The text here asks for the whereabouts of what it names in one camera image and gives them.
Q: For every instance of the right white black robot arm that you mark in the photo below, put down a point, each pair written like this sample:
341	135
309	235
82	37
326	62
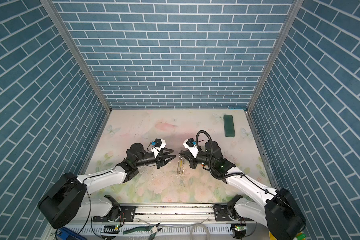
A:
275	209

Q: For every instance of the wrist white camera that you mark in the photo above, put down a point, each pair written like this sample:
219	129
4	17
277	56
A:
156	146
192	147

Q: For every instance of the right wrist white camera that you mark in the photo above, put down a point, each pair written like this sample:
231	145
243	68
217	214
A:
192	147

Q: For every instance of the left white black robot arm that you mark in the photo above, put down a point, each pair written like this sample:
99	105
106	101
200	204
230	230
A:
70	197

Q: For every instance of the metal key organizer ring plate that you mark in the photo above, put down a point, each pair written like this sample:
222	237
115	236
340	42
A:
180	168

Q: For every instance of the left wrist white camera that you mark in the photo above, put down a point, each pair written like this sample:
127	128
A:
156	146

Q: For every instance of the green rectangular block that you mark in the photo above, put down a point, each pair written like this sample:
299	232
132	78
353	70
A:
229	126

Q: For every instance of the yellow cup with screws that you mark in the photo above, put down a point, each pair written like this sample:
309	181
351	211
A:
300	236

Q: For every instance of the clear plastic tube loop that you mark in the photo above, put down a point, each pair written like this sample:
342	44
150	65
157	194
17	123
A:
199	229

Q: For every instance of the aluminium mounting rail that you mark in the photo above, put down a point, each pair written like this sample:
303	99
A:
176	221

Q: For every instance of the green handled pliers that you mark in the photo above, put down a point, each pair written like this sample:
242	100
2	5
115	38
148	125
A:
153	230

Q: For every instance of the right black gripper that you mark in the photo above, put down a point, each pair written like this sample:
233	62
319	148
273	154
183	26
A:
186	154

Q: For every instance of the blue device box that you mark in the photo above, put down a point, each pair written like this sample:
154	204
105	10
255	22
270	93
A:
66	234

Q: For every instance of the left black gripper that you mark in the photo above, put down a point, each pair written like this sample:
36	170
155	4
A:
159	161

